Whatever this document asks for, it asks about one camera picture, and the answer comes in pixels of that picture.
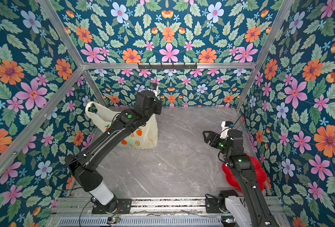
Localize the small circuit board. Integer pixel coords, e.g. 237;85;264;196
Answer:
107;217;121;225
221;217;237;227

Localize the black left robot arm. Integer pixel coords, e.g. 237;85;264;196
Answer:
65;90;162;213

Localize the cream plastic bag orange print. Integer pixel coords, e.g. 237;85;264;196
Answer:
85;102;158;150

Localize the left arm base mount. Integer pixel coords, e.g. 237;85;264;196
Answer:
92;198;132;214

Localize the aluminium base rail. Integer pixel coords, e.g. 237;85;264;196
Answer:
47;195;290;227

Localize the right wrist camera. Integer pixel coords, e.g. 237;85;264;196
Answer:
220;121;235;139

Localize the small circuit board right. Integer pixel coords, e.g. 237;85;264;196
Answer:
221;217;237;227

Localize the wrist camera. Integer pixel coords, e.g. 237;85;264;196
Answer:
147;82;159;96
220;121;235;139

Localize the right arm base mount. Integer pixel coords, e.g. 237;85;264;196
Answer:
205;190;238;213

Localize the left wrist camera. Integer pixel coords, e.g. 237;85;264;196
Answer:
147;82;159;96

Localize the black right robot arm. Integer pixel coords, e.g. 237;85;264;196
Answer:
203;128;279;227

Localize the black hook rail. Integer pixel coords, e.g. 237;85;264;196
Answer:
137;63;198;70

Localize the small circuit board left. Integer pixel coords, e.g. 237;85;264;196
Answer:
107;217;121;225

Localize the red flower-shaped plate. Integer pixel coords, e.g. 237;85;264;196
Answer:
222;156;267;192

